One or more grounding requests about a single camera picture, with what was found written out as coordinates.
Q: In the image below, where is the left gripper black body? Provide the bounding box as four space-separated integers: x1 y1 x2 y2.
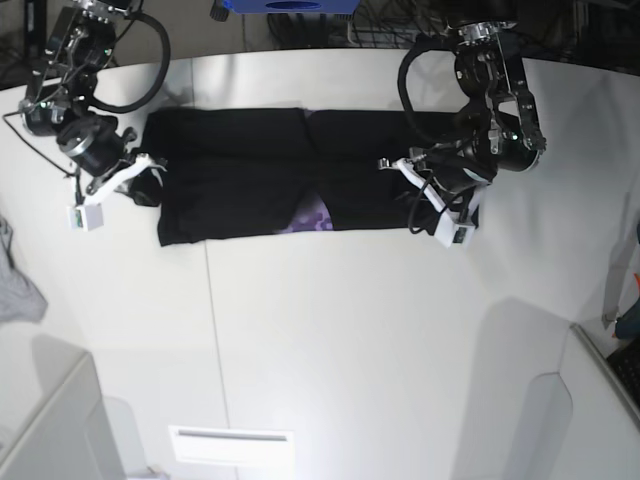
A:
409 144 496 196

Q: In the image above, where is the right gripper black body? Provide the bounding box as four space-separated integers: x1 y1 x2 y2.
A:
56 115 131 195

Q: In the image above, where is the black T-shirt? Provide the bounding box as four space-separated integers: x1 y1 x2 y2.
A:
141 108 436 246

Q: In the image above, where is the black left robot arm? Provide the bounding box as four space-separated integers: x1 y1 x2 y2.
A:
397 1 546 194

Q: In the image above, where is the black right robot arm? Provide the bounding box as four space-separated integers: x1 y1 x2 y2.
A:
15 1 171 206

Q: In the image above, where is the grey cloth at left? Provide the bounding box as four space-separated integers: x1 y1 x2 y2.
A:
1 218 48 323

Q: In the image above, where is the blue box at top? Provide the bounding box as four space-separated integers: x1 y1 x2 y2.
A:
222 0 360 14

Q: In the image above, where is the orange teal object right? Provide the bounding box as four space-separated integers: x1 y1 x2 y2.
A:
613 298 640 340

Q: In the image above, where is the white slotted panel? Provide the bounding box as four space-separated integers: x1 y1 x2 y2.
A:
168 425 295 468

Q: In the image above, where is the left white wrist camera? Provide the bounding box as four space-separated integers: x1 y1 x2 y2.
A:
434 218 476 248

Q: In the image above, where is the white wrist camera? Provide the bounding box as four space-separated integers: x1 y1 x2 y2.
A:
67 204 104 232
434 218 476 248

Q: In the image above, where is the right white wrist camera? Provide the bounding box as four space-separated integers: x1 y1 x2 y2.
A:
67 204 104 232

